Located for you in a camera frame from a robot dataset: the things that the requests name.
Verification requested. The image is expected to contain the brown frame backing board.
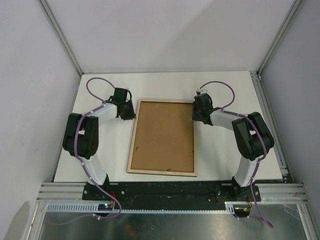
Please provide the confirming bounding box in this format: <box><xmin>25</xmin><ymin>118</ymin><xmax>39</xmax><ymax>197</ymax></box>
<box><xmin>130</xmin><ymin>101</ymin><xmax>195</xmax><ymax>173</ymax></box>

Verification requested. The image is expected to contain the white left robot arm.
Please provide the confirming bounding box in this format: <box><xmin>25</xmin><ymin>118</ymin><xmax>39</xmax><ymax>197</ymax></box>
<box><xmin>62</xmin><ymin>87</ymin><xmax>136</xmax><ymax>200</ymax></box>

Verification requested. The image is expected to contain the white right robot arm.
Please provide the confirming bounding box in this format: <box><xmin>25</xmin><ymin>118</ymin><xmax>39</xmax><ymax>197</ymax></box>
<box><xmin>192</xmin><ymin>90</ymin><xmax>275</xmax><ymax>201</ymax></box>

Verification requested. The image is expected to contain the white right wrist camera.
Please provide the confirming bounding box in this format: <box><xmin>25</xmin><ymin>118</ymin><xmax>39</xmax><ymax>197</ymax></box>
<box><xmin>196</xmin><ymin>87</ymin><xmax>208</xmax><ymax>95</ymax></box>

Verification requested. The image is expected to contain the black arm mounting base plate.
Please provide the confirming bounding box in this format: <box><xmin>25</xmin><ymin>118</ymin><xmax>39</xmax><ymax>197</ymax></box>
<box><xmin>82</xmin><ymin>180</ymin><xmax>261</xmax><ymax>211</ymax></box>

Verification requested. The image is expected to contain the white slotted cable duct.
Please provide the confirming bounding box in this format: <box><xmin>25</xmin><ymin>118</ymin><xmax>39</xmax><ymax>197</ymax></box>
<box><xmin>46</xmin><ymin>202</ymin><xmax>250</xmax><ymax>215</ymax></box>

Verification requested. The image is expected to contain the left aluminium corner post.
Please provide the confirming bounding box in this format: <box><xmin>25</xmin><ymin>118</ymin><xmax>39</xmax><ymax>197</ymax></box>
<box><xmin>37</xmin><ymin>0</ymin><xmax>84</xmax><ymax>77</ymax></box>

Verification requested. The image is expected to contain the aluminium corner post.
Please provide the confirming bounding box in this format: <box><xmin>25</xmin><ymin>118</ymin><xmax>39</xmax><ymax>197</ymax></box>
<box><xmin>256</xmin><ymin>0</ymin><xmax>305</xmax><ymax>76</ymax></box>
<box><xmin>37</xmin><ymin>0</ymin><xmax>84</xmax><ymax>77</ymax></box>

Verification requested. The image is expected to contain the right aluminium corner post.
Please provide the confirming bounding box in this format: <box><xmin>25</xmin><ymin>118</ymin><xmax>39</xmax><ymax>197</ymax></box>
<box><xmin>256</xmin><ymin>0</ymin><xmax>305</xmax><ymax>76</ymax></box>

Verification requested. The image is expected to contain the aluminium table edge rail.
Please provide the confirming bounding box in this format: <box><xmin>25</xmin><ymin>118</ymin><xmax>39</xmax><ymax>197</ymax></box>
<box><xmin>249</xmin><ymin>70</ymin><xmax>306</xmax><ymax>201</ymax></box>

